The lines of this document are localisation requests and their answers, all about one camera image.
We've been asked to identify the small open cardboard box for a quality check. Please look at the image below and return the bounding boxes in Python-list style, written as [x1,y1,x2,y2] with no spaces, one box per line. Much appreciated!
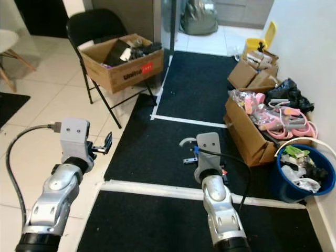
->
[227,48,280,93]

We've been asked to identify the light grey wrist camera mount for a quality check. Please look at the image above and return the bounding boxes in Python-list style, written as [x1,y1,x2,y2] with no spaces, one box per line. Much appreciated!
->
[60,118,91,161]
[195,132,223,180]

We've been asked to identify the cardboard box with pink items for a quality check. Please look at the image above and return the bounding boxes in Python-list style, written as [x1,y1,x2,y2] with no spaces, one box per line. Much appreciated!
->
[223,89,319,168]

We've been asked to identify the small dark floor mat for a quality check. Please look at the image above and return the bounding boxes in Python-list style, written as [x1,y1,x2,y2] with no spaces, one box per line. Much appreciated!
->
[0,91,32,129]

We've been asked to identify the white curved plastic scrap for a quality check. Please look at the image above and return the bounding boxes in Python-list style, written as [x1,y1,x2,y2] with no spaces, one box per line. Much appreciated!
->
[179,137,198,148]

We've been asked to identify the light grey left wrist camera mount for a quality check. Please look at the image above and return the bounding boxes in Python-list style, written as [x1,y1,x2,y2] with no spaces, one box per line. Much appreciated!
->
[60,118,91,161]

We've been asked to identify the pink plastic hangers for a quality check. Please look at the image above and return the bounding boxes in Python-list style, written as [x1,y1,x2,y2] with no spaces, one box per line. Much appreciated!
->
[262,98,319,140]

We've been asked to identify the cardboard box with red label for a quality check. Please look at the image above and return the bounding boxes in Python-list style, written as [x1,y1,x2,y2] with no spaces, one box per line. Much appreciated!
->
[77,34,165,96]

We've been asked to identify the grey drawer cabinet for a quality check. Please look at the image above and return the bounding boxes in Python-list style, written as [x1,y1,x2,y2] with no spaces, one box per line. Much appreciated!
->
[212,0,277,27]

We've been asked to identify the green crumpled wrapper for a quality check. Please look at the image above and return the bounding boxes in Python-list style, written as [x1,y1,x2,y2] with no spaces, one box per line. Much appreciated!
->
[283,146,310,159]

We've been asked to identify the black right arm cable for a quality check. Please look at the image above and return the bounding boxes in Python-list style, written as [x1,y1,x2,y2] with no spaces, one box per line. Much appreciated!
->
[196,148,253,212]

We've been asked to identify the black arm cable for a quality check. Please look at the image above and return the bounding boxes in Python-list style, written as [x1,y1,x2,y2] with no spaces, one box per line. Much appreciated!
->
[5,122,65,238]
[196,148,253,212]

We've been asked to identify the white chair with wooden legs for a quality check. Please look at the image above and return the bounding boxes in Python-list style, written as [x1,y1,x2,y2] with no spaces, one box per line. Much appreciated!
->
[0,28,38,95]

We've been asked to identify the black plastic bag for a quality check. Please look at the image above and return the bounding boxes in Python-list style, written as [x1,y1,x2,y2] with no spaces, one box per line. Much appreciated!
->
[265,77,316,114]

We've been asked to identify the yellow plastic bin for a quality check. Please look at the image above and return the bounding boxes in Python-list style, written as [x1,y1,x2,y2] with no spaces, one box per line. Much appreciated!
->
[244,20,278,59]

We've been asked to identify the grey green backpack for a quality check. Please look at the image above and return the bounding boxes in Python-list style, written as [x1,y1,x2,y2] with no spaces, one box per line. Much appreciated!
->
[181,0,219,37]

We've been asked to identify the white crumpled paper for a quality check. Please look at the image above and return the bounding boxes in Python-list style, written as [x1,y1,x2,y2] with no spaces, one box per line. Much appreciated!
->
[281,165,321,194]

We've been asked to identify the black folding chair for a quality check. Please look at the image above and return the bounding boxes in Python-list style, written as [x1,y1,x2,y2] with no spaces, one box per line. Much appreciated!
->
[66,8,159,130]

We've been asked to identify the dark blue carpet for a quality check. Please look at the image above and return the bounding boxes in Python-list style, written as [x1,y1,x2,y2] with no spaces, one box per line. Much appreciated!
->
[76,49,324,252]

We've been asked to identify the blue rubbish bucket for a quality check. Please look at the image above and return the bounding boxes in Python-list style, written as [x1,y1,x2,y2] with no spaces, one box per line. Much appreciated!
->
[272,137,336,204]

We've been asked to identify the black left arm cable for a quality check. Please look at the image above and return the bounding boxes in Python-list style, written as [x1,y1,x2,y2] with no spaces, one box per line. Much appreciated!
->
[5,122,65,238]

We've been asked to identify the light grey right wrist camera mount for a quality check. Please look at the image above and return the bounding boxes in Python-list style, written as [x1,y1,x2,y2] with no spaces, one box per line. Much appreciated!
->
[195,132,223,180]

